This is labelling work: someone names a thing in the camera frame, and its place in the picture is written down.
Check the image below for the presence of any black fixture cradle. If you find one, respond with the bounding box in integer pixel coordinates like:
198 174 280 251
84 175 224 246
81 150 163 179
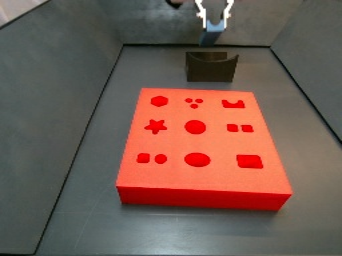
186 52 239 82

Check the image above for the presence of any red shape sorter box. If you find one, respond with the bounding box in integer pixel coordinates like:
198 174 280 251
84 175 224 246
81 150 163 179
116 88 292 211

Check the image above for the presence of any blue arch object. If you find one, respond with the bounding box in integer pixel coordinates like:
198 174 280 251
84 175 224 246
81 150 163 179
199 20 224 47

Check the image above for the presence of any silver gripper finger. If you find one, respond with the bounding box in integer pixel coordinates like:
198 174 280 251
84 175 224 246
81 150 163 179
219 0 235 28
194 0 207 29

